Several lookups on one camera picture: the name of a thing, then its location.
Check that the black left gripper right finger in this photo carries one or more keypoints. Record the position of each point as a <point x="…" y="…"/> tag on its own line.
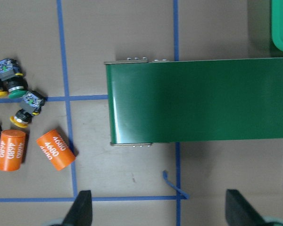
<point x="239" y="212"/>

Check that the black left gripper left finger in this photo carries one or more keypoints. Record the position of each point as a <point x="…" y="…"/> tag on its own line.
<point x="80" y="213"/>

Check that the orange cylinder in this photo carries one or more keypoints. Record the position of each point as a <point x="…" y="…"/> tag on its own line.
<point x="55" y="149"/>
<point x="12" y="145"/>

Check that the yellow push button lower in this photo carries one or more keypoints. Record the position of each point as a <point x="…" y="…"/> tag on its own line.
<point x="31" y="105"/>

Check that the green conveyor belt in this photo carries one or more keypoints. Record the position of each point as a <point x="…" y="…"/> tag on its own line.
<point x="195" y="100"/>

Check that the green push button on table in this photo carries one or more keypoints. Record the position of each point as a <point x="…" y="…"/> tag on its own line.
<point x="13" y="78"/>

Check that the green plastic tray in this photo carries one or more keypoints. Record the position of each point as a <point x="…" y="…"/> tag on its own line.
<point x="277" y="23"/>

